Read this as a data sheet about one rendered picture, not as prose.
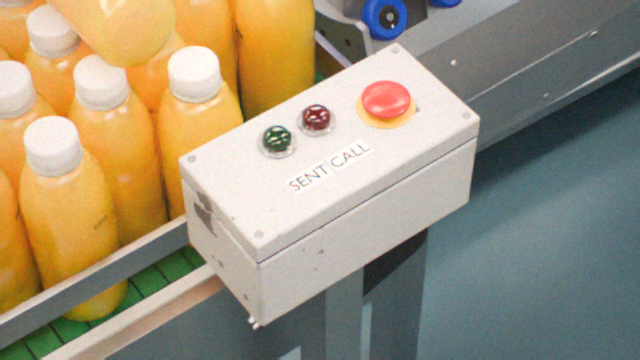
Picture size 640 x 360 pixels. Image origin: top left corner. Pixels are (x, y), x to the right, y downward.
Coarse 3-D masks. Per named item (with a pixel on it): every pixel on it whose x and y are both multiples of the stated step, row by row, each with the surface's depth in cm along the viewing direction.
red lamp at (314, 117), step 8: (312, 104) 94; (320, 104) 94; (304, 112) 93; (312, 112) 93; (320, 112) 93; (328, 112) 94; (304, 120) 93; (312, 120) 93; (320, 120) 93; (328, 120) 93; (312, 128) 93; (320, 128) 93
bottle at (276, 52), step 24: (240, 0) 110; (264, 0) 108; (288, 0) 108; (312, 0) 111; (240, 24) 111; (264, 24) 109; (288, 24) 109; (312, 24) 112; (240, 48) 114; (264, 48) 111; (288, 48) 111; (312, 48) 114; (240, 72) 116; (264, 72) 113; (288, 72) 113; (312, 72) 116; (264, 96) 116; (288, 96) 116
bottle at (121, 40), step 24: (48, 0) 99; (72, 0) 96; (96, 0) 94; (120, 0) 94; (144, 0) 94; (168, 0) 96; (72, 24) 97; (96, 24) 94; (120, 24) 94; (144, 24) 97; (168, 24) 98; (96, 48) 95; (120, 48) 96; (144, 48) 98
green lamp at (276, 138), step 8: (272, 128) 92; (280, 128) 92; (264, 136) 92; (272, 136) 92; (280, 136) 92; (288, 136) 92; (264, 144) 92; (272, 144) 92; (280, 144) 92; (288, 144) 92
